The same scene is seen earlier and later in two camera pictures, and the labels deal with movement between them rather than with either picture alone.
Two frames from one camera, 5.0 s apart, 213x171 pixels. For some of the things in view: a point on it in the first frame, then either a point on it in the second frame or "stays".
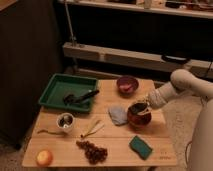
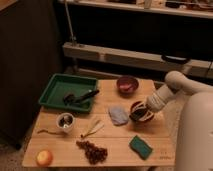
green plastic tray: [61, 85] stays
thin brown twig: [51, 133] stays
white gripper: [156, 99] stays
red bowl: [138, 122] → [139, 111]
